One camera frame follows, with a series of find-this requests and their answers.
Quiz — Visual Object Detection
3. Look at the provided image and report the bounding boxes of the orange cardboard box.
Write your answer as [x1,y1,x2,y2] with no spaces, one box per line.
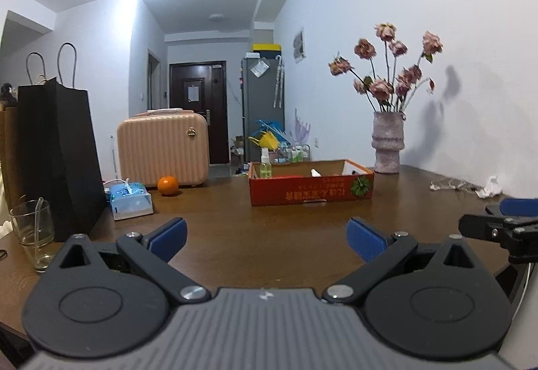
[248,159,375,207]

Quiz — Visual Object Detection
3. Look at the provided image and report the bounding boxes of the purple hanger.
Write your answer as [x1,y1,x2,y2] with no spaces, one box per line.
[290,107,312,148]

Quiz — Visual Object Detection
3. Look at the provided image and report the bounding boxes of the yellow watering can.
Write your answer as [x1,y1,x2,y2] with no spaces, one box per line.
[248,132,279,152]

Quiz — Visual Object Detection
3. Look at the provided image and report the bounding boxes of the blue tissue pack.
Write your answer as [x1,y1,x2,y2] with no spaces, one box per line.
[104,179,154,221]

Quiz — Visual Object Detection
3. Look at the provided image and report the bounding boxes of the clear drinking glass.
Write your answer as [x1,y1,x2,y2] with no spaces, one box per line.
[9,198,56,273]

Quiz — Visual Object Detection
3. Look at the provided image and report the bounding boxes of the wire basket with bottles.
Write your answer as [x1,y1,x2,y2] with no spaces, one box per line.
[277,143,311,164]

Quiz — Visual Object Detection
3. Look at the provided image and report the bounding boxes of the grey refrigerator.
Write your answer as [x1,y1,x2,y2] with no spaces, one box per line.
[240,56,285,164]

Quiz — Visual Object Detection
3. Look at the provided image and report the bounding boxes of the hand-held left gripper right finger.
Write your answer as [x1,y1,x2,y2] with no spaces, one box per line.
[321,216,481,305]

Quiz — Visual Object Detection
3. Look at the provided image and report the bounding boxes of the crumpled white tissue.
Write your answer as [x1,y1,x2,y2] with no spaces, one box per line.
[475,175,504,199]

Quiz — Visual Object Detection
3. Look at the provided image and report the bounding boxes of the hanging clear umbrella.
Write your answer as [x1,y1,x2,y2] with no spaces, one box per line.
[272,56,284,109]

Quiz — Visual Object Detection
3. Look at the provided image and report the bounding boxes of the grey interior door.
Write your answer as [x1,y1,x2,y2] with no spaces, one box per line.
[147,50,162,112]

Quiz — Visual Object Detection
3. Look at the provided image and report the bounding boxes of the orange fruit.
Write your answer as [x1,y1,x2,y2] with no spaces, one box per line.
[157,175,180,197]

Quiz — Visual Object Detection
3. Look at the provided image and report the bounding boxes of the green spray bottle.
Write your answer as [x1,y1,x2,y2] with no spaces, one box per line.
[259,147,272,179]

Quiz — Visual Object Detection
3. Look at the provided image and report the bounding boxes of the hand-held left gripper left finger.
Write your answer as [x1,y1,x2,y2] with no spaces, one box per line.
[49,216,212,305]

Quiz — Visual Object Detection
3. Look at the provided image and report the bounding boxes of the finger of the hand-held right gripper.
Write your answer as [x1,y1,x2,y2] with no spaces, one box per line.
[458,214,520,242]
[485,198,538,218]

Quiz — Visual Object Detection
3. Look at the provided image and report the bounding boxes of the pink ribbed suitcase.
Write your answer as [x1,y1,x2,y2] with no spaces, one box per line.
[117,109,210,188]

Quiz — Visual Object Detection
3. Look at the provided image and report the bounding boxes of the dark brown entrance door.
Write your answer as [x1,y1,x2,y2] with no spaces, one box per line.
[169,60,228,166]

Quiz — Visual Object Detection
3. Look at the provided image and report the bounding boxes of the wall picture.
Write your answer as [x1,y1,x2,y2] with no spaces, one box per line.
[293,28,306,64]

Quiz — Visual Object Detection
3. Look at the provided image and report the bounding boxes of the white earphone cable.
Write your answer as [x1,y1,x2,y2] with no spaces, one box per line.
[429,179,482,192]

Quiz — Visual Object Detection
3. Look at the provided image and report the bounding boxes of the black paper bag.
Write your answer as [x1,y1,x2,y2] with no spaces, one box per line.
[17,42,107,242]

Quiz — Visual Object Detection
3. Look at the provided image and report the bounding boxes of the clear straw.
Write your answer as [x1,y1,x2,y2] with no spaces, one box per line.
[36,197,45,249]

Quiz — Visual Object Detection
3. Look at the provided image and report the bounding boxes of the dried pink roses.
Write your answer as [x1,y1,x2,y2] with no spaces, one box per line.
[329,22,444,114]

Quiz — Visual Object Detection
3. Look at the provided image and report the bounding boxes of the grey textured vase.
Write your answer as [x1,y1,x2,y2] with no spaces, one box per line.
[372,111,405,174]

